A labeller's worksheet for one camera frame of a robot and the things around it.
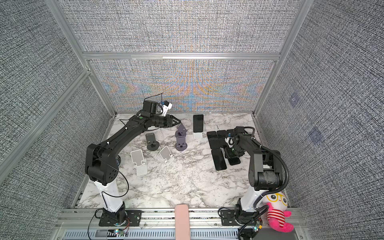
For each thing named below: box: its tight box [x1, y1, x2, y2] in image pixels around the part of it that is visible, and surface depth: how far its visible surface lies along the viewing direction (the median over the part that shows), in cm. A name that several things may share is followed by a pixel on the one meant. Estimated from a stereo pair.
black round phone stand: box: [145, 133, 160, 151], surface depth 99 cm
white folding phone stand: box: [130, 149, 148, 176], surface depth 87 cm
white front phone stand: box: [159, 146, 175, 165], surface depth 93 cm
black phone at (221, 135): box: [217, 130, 227, 148], surface depth 108 cm
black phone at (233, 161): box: [228, 157, 241, 166], surface depth 91 cm
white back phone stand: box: [193, 132, 203, 139], surface depth 107 cm
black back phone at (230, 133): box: [226, 129, 234, 137], surface depth 90 cm
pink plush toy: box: [262, 190, 294, 233], surface depth 71 cm
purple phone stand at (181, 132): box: [175, 122, 188, 142], surface depth 104 cm
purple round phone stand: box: [175, 130, 188, 152], surface depth 99 cm
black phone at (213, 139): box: [206, 131, 220, 149], surface depth 108 cm
